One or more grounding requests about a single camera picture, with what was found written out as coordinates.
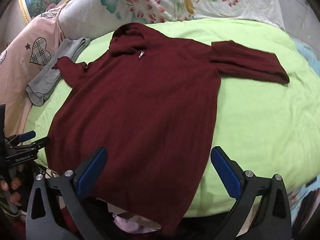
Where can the white floral quilt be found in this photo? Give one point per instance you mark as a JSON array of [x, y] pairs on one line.
[[105, 12]]

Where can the maroon ribbed knit sweater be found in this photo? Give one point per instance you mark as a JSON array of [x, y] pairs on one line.
[[140, 117]]

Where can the light blue patterned sheet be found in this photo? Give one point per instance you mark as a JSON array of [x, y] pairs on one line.
[[310, 55]]

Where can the light pink garment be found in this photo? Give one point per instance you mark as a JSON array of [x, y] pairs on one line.
[[130, 226]]

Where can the folded grey cloth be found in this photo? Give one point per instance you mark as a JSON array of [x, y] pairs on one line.
[[47, 80]]

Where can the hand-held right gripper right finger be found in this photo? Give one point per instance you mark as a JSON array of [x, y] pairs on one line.
[[225, 171]]

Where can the person's left hand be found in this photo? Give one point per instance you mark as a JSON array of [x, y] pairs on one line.
[[13, 186]]

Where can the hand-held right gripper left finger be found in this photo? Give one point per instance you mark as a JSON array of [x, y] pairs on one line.
[[91, 172]]

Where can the light green bed sheet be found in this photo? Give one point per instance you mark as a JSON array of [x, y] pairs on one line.
[[262, 130]]

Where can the pink quilt with plaid hearts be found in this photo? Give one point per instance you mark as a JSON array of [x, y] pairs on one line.
[[20, 80]]

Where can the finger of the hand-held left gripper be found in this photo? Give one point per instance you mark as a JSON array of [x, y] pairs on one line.
[[41, 142], [27, 135]]

